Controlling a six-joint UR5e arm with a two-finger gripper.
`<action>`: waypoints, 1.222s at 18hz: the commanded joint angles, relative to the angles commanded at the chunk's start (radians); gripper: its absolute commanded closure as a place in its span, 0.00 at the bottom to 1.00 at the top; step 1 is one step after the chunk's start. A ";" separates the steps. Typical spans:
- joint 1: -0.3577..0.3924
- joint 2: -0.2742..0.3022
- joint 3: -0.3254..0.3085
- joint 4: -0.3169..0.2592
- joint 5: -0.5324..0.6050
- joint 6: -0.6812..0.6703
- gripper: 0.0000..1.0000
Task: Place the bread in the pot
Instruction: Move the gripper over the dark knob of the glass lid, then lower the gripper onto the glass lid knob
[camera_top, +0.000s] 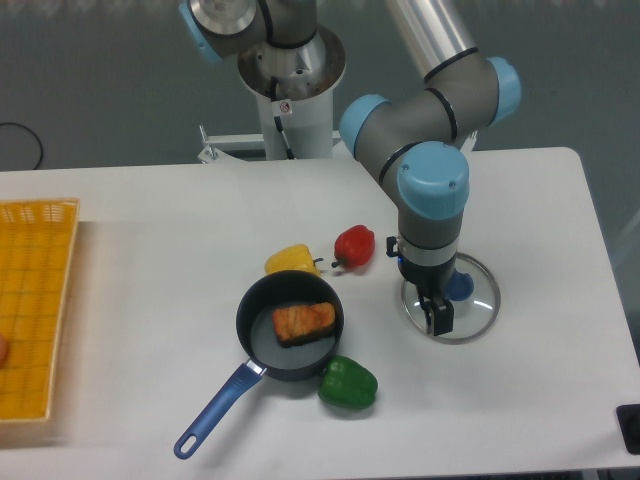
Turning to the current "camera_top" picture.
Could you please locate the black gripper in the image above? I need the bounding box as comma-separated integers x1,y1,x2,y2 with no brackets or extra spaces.
386,236,458,336

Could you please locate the glass pot lid blue knob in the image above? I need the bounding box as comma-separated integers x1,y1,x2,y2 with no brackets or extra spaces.
400,252,502,344

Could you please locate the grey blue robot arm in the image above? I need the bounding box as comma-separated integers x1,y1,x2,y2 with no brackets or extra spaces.
179,1,521,336

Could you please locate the toasted bread piece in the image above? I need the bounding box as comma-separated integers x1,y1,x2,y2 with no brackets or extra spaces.
272,302,336,347

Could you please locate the red bell pepper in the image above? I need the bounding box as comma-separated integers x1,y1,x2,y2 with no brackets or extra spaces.
331,225,375,270

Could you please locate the green bell pepper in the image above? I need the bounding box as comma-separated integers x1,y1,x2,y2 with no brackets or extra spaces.
318,355,378,410

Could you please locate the dark blue saucepan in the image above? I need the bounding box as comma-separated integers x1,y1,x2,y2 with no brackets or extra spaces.
173,270,344,460

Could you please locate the yellow bell pepper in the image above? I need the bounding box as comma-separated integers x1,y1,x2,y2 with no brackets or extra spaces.
264,244,322,276

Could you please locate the black device at table edge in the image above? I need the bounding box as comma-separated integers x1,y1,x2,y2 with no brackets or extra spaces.
616,404,640,455

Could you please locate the yellow plastic basket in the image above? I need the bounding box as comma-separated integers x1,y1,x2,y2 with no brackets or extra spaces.
1,198,80,425

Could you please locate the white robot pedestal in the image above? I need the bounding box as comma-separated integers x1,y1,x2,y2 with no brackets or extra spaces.
197,24,371,164

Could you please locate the black cable on floor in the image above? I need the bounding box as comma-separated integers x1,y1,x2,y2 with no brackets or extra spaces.
0,122,45,171

